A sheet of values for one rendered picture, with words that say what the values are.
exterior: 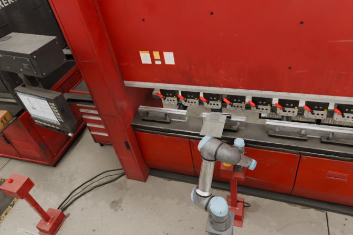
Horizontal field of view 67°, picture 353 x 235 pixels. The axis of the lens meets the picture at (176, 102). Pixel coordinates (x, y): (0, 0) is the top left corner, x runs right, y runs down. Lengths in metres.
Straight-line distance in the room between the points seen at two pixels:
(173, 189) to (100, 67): 1.64
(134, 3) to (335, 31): 1.34
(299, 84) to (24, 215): 3.18
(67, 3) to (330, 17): 1.70
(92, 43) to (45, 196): 2.18
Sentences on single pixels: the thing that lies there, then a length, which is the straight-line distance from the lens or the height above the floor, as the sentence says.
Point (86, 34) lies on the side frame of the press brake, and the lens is 2.14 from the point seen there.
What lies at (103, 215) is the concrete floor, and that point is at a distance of 3.23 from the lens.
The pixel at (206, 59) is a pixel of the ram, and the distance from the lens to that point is 2.06.
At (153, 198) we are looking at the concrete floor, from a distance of 3.15.
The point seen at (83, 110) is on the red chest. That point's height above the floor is 0.73.
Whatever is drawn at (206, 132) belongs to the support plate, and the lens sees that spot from 2.26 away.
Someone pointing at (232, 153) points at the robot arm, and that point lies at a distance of 1.64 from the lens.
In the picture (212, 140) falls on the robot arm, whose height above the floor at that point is 1.39.
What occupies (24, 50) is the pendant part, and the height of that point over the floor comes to 1.95.
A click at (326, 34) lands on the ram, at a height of 1.79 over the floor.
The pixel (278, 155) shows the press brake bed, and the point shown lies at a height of 0.73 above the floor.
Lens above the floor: 2.62
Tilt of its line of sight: 38 degrees down
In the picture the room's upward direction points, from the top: 11 degrees counter-clockwise
